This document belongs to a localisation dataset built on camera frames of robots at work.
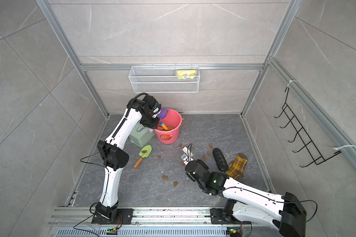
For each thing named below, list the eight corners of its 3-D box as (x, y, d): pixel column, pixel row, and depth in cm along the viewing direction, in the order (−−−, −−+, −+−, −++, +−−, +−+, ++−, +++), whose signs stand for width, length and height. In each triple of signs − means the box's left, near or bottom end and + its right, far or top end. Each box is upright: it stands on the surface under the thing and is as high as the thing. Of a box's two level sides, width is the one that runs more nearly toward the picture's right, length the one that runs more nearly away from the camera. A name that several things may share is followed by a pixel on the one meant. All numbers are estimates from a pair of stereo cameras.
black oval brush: (220, 173, 90) (221, 171, 88) (210, 151, 100) (211, 149, 98) (229, 171, 91) (230, 168, 89) (218, 149, 101) (219, 147, 99)
